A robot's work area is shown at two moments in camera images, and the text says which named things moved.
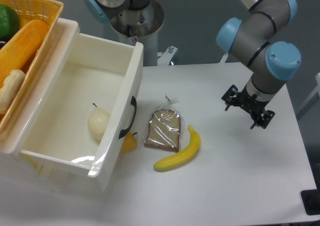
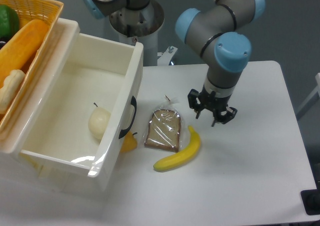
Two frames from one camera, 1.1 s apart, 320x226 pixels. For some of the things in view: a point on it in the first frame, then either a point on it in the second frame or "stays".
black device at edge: [311, 199] stays
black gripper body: [250, 103] to [215, 104]
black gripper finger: [229, 95] to [192, 96]
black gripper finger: [264, 119] to [225, 118]
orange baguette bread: [18, 51] stays
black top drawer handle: [133, 103] stays
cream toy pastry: [8, 92] stays
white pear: [98, 121] stays
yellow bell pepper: [129, 142] stays
